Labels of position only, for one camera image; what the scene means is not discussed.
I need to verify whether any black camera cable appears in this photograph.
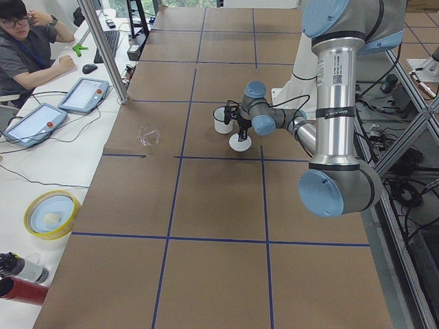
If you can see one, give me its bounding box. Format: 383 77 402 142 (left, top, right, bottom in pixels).
226 95 311 119

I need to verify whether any yellow rimmed bowl blue plate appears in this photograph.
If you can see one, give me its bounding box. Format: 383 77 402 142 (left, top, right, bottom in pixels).
23 190 81 241

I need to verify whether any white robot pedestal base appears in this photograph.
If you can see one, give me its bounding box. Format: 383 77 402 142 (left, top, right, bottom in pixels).
272 33 318 108

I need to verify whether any green plastic tool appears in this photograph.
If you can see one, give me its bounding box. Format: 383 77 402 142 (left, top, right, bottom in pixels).
72 43 88 58

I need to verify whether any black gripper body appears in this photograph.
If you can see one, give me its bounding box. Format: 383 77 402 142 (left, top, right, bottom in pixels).
237 114 252 130

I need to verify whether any far teach pendant tablet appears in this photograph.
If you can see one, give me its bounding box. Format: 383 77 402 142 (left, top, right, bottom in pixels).
58 77 109 114

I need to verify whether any aluminium frame post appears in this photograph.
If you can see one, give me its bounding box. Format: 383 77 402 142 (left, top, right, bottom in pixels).
78 0 129 104

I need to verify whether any seated person grey shirt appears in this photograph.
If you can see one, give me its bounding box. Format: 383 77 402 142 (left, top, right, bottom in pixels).
1 0 75 108

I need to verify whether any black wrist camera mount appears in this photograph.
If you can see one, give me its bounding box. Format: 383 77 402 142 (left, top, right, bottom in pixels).
224 105 239 125

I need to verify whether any black computer box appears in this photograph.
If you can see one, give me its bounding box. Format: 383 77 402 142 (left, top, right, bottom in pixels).
127 34 147 61

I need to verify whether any white enamel mug blue rim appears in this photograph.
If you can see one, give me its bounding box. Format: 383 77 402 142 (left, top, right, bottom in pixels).
213 106 233 134

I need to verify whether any teach pendant tablet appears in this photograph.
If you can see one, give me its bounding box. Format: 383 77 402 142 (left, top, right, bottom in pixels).
58 77 109 114
4 103 68 147

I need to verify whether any white mug lid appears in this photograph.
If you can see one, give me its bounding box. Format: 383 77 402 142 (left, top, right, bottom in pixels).
228 134 252 152

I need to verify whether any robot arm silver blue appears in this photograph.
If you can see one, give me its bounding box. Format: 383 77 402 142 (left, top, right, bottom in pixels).
224 1 407 217

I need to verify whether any near teach pendant tablet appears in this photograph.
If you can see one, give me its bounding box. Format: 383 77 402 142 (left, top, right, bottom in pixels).
4 103 68 147

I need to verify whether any black computer mouse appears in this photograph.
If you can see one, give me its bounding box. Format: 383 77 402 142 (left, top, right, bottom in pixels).
82 64 98 75

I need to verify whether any clear water bottle black cap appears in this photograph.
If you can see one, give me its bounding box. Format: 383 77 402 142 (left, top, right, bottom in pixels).
1 252 49 284

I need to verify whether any black keyboard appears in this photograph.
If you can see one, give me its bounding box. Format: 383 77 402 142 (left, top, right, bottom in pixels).
93 29 121 64

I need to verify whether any red bottle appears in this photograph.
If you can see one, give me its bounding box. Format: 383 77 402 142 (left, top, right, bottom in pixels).
1 277 49 306

